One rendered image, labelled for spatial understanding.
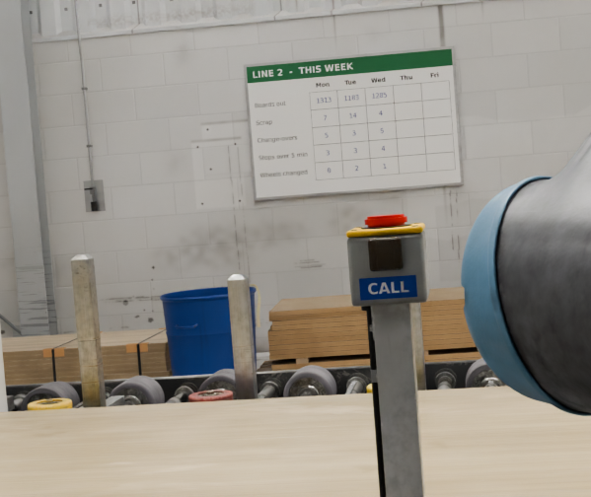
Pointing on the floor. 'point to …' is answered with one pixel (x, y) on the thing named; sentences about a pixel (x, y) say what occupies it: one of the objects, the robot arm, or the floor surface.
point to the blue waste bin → (201, 329)
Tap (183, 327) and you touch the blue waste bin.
